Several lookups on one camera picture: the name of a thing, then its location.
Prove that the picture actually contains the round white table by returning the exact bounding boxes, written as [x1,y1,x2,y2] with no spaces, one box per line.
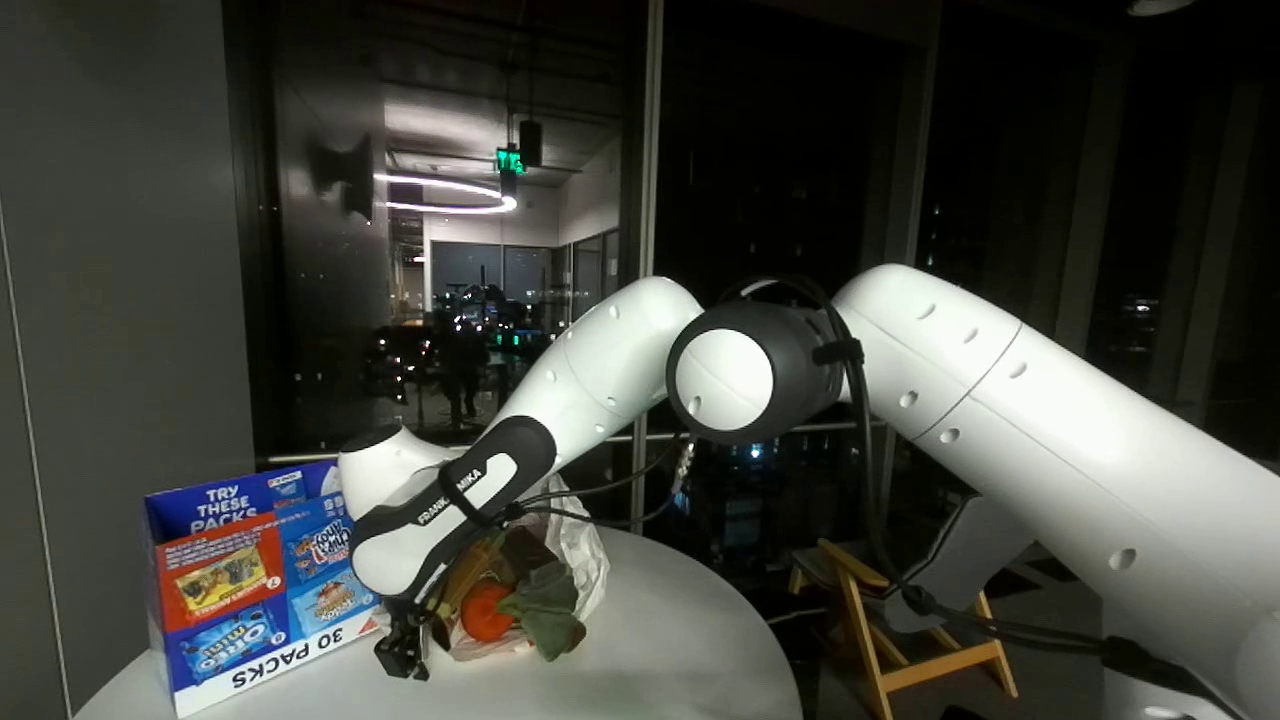
[74,532,804,720]

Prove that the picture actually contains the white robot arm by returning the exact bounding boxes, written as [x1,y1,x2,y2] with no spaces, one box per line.
[339,266,1280,720]

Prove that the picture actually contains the white plastic bag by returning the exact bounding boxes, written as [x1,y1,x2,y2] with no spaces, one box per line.
[438,516,614,660]

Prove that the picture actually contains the red plush tomato toy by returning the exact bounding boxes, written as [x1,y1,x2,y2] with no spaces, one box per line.
[459,581,512,644]

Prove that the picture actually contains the brown plush toy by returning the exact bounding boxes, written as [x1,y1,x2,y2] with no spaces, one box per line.
[438,535,512,621]

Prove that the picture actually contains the blue snack pack box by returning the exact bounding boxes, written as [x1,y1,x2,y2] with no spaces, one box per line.
[145,459,383,720]

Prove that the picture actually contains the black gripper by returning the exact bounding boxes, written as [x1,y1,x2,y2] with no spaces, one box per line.
[375,605,439,680]

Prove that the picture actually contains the wooden folding stool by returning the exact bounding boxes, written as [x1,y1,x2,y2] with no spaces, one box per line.
[789,541,1020,720]

